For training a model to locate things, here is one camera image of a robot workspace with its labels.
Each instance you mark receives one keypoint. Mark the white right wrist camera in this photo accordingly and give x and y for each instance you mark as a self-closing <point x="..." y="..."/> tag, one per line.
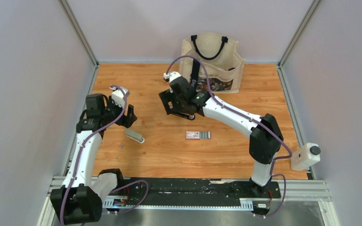
<point x="172" y="78"/>

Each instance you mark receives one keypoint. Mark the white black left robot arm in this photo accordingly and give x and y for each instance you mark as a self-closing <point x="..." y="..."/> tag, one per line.
<point x="84" y="156"/>

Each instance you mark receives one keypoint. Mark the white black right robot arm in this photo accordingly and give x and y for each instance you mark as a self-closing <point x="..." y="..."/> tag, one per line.
<point x="265" y="137"/>

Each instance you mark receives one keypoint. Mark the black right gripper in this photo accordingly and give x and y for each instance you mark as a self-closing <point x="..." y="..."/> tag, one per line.
<point x="181" y="108"/>

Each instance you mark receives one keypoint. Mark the black stapler base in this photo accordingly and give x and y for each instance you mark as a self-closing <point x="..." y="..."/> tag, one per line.
<point x="182" y="115"/>

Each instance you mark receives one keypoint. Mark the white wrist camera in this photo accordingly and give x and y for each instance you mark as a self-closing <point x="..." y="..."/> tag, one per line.
<point x="118" y="94"/>
<point x="172" y="78"/>

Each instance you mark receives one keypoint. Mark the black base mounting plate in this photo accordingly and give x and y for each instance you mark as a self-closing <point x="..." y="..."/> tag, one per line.
<point x="192" y="192"/>

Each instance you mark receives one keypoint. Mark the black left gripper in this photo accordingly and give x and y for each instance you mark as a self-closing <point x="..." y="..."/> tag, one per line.
<point x="127" y="121"/>

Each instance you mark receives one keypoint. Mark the red staples box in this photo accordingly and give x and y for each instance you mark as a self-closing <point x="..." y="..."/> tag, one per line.
<point x="198" y="134"/>

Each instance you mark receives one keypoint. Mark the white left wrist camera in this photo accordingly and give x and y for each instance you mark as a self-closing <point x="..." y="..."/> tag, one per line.
<point x="118" y="94"/>

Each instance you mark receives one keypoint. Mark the beige canvas tote bag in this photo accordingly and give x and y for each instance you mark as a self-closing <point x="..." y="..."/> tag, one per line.
<point x="220" y="58"/>

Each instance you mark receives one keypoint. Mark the aluminium frame rail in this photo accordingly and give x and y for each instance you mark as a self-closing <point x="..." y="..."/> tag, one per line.
<point x="296" y="199"/>

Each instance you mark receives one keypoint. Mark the white plastic bottle black cap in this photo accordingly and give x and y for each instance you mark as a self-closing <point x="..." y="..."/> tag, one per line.
<point x="306" y="156"/>

